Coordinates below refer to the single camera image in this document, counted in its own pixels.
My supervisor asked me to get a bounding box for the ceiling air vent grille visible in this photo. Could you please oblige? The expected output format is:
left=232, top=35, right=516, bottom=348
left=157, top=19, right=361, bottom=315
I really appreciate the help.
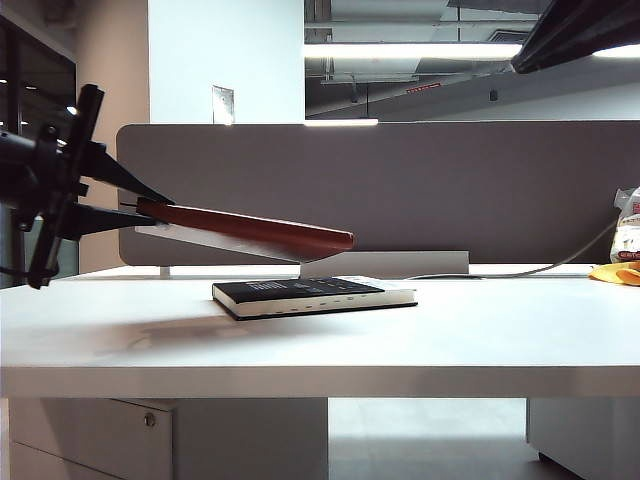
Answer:
left=487, top=28, right=534, bottom=44

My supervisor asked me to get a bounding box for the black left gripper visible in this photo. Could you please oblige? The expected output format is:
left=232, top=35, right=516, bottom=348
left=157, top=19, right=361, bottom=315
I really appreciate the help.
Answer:
left=27, top=83, right=175, bottom=291

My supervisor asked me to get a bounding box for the white drawer cabinet with lock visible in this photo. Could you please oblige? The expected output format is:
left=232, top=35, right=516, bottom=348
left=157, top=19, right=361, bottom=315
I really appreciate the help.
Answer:
left=8, top=398, right=330, bottom=480

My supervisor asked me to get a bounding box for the grey metal cable flap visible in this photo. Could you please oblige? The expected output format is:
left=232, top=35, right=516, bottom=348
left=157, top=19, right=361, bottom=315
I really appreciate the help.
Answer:
left=299, top=251, right=471, bottom=280

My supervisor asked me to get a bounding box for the grey cable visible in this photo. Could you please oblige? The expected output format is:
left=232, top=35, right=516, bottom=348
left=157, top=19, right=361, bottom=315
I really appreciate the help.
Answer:
left=409, top=219, right=621, bottom=281

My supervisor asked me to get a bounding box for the short ceiling light strip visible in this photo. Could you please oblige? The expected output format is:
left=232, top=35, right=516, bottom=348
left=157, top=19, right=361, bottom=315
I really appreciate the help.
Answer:
left=304, top=118, right=380, bottom=128

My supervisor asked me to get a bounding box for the dark framed glass door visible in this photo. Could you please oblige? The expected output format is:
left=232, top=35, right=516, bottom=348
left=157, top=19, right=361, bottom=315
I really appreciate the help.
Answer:
left=0, top=14, right=80, bottom=290

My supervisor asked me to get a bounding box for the clear plastic snack bag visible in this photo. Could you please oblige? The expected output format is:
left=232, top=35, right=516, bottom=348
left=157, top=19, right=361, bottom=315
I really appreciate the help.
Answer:
left=610, top=187, right=640, bottom=265

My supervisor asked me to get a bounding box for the silver metal wall plate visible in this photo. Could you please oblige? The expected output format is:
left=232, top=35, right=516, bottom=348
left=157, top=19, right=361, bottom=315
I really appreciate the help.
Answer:
left=211, top=84, right=236, bottom=126

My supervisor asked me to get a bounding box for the grey fabric desk partition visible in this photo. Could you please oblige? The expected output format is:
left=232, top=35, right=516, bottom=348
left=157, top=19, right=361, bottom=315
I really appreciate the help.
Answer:
left=115, top=119, right=640, bottom=267

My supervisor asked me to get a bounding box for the red hardcover book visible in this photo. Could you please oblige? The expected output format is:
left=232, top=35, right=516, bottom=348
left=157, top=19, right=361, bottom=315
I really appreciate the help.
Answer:
left=134, top=197, right=357, bottom=265

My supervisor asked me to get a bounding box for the plain white cabinet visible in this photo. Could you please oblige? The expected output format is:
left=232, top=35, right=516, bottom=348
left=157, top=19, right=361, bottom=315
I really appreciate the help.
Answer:
left=525, top=398, right=640, bottom=480

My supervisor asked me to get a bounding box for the black hardcover book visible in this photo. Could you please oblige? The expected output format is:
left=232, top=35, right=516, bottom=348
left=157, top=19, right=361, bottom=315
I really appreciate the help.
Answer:
left=211, top=276, right=419, bottom=322

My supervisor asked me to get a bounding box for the long ceiling light strip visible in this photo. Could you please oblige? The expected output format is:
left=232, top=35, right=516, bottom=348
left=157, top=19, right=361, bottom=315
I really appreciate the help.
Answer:
left=304, top=43, right=640, bottom=61

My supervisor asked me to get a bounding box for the yellow cloth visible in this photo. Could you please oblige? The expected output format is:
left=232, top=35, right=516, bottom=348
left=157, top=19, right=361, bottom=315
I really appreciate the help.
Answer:
left=588, top=261, right=640, bottom=287

